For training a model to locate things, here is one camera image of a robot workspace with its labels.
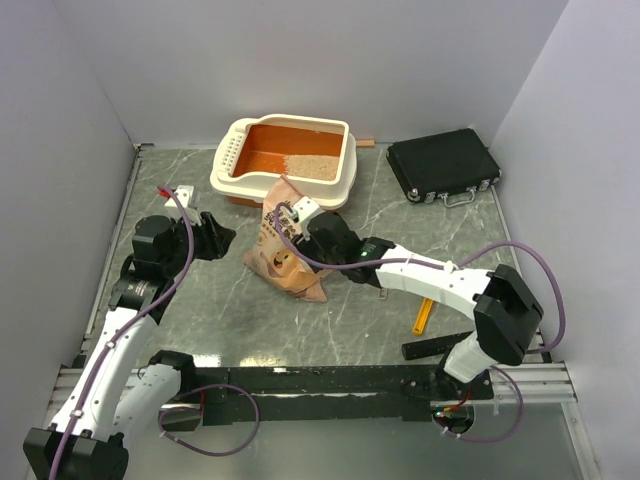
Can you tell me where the yellow plastic scoop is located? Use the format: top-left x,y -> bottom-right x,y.
412,298 -> 434,336

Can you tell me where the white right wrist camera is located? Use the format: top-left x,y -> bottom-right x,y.
291,196 -> 324,224

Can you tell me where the black hard case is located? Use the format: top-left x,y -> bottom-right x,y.
386,128 -> 502,208

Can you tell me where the pink cat litter bag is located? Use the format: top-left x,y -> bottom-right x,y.
243,176 -> 328,303

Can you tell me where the small wooden block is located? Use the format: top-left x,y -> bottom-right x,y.
356,139 -> 376,148

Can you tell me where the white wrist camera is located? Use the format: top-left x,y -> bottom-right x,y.
291,196 -> 324,224
157,185 -> 199,210

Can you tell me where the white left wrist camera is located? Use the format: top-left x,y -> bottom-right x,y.
157,185 -> 199,210

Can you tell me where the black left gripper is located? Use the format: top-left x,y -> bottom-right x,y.
163,211 -> 236,276

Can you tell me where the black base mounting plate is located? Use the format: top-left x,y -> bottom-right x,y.
168,364 -> 494,426

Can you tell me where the cream orange litter box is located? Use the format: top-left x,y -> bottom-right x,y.
210,114 -> 357,210

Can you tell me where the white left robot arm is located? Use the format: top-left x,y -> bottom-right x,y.
23,212 -> 236,479

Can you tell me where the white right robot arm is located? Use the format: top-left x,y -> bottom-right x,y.
293,211 -> 543,399

